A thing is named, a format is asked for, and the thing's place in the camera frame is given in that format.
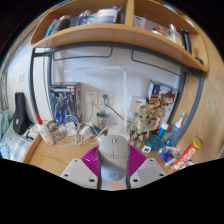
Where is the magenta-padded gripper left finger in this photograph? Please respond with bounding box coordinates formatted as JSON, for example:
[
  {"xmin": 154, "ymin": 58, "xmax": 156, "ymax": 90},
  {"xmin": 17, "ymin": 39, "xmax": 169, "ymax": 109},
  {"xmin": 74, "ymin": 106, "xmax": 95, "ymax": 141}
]
[{"xmin": 59, "ymin": 145, "xmax": 103, "ymax": 190}]

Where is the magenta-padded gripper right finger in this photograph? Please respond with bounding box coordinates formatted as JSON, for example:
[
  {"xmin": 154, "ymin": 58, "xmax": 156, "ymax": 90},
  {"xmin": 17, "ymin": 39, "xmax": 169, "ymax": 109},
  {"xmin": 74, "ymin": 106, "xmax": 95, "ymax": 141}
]
[{"xmin": 126, "ymin": 143, "xmax": 167, "ymax": 189}]

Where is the white computer mouse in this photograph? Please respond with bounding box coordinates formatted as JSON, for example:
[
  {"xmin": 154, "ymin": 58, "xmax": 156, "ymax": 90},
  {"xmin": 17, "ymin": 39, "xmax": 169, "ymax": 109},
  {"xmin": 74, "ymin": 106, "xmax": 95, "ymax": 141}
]
[{"xmin": 97, "ymin": 134, "xmax": 131, "ymax": 183}]

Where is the small white desk clock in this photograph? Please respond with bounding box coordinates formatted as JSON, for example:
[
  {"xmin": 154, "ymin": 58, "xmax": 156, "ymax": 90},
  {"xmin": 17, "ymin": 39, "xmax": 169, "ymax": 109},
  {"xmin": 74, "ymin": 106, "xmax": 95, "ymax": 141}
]
[{"xmin": 141, "ymin": 144, "xmax": 152, "ymax": 154}]

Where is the blue snack packet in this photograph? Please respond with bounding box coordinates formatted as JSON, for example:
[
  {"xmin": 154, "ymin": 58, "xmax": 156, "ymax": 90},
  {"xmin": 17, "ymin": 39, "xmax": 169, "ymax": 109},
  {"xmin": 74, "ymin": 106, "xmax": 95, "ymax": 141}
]
[{"xmin": 159, "ymin": 145, "xmax": 181, "ymax": 166}]

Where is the teal round container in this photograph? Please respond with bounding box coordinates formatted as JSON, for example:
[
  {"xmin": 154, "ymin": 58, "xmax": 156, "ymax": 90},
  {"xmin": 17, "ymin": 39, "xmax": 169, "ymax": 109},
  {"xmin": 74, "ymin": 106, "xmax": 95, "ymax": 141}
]
[{"xmin": 145, "ymin": 134, "xmax": 164, "ymax": 152}]

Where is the white charger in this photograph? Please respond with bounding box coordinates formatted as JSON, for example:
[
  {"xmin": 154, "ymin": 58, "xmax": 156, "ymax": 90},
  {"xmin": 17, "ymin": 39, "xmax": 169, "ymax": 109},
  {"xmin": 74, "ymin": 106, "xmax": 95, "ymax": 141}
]
[
  {"xmin": 79, "ymin": 124, "xmax": 93, "ymax": 138},
  {"xmin": 64, "ymin": 121, "xmax": 78, "ymax": 136}
]

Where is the red chips can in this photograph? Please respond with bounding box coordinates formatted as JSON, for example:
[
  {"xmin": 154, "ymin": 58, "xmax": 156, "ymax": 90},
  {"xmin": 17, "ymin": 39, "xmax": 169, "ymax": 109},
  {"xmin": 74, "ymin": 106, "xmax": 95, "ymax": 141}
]
[{"xmin": 171, "ymin": 137, "xmax": 203, "ymax": 172}]

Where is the blue spray bottle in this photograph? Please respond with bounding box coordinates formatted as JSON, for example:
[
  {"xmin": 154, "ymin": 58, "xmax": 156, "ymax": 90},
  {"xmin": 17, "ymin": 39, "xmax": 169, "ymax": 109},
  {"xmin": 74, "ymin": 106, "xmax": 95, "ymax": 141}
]
[{"xmin": 164, "ymin": 112, "xmax": 187, "ymax": 148}]

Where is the white red-pump lotion bottle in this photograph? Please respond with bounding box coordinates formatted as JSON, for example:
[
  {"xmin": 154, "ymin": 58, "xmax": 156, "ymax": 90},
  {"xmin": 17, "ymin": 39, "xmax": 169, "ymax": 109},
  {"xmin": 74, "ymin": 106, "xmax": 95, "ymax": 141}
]
[{"xmin": 35, "ymin": 113, "xmax": 55, "ymax": 146}]

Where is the plaid bed sheet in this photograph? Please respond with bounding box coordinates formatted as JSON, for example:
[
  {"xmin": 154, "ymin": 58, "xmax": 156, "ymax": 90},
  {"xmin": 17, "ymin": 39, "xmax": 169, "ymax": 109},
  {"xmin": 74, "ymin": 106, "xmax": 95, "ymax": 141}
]
[{"xmin": 8, "ymin": 133, "xmax": 34, "ymax": 163}]

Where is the blue robot model kit box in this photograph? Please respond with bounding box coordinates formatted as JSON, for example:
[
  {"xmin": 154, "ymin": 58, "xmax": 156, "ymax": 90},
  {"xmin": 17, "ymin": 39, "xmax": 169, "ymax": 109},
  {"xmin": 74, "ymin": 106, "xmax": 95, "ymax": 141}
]
[{"xmin": 49, "ymin": 82, "xmax": 83, "ymax": 125}]

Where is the colourful figure box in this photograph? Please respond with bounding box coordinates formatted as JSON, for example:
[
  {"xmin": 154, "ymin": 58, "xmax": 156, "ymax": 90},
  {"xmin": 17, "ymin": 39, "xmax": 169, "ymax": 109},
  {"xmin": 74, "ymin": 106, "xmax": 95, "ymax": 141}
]
[{"xmin": 146, "ymin": 80, "xmax": 179, "ymax": 114}]

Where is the black bag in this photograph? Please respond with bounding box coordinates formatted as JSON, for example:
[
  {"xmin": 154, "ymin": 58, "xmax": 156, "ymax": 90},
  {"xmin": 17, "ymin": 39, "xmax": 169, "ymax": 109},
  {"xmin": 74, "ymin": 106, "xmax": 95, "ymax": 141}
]
[{"xmin": 12, "ymin": 91, "xmax": 32, "ymax": 136}]

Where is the teal blanket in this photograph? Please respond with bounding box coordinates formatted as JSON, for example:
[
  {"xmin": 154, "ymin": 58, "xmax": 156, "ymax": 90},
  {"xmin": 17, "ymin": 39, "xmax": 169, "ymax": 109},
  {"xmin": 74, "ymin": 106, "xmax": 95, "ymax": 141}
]
[{"xmin": 0, "ymin": 109, "xmax": 14, "ymax": 158}]

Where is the wooden shelf unit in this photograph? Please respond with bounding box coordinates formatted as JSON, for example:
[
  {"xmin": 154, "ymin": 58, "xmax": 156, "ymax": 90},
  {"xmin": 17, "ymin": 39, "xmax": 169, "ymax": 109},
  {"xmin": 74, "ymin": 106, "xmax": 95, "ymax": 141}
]
[{"xmin": 29, "ymin": 0, "xmax": 209, "ymax": 73}]

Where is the white charging cable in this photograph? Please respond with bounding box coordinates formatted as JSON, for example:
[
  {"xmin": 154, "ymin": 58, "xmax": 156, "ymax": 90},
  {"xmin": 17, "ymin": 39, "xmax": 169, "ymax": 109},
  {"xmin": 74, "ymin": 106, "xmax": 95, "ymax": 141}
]
[{"xmin": 53, "ymin": 114, "xmax": 108, "ymax": 148}]

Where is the white wall socket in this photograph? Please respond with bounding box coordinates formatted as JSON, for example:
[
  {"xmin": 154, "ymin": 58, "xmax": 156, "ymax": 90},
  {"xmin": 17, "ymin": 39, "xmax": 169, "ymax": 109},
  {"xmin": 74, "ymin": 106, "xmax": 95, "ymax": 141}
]
[{"xmin": 84, "ymin": 91, "xmax": 99, "ymax": 105}]

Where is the grey metal bed frame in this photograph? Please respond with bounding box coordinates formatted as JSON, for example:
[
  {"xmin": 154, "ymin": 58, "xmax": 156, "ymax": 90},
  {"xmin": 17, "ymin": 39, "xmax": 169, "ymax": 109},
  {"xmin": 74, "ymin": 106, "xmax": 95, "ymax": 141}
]
[{"xmin": 29, "ymin": 41, "xmax": 205, "ymax": 141}]

